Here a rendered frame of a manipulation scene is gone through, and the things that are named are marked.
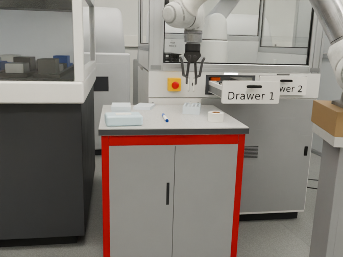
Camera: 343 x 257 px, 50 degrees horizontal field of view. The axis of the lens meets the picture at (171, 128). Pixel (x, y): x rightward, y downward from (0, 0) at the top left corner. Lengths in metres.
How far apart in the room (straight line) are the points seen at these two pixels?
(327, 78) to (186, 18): 2.58
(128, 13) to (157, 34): 3.17
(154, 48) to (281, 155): 1.01
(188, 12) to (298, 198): 1.41
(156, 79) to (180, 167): 0.67
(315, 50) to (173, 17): 1.00
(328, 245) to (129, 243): 0.84
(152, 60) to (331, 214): 1.17
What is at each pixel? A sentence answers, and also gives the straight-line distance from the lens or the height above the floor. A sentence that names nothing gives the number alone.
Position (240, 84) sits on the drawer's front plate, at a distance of 1.81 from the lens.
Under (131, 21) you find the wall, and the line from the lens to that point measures 5.21.
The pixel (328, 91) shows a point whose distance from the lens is 4.02.
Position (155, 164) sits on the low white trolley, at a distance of 1.54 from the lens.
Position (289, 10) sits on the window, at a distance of 2.29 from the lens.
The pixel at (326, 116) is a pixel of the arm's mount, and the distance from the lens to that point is 1.63.
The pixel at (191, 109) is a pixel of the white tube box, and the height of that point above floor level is 0.79.
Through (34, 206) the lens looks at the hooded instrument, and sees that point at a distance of 2.08.
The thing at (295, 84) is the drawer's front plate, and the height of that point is 0.88.
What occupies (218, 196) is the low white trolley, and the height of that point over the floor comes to 0.45.
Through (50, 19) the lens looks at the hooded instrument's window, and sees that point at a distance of 1.82.
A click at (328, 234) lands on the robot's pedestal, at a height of 0.33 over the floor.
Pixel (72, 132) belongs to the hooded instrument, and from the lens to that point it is 1.92.
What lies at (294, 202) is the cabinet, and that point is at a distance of 2.52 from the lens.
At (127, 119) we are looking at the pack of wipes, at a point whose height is 0.79.
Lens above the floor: 1.09
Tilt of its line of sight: 13 degrees down
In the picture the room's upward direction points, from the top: 2 degrees clockwise
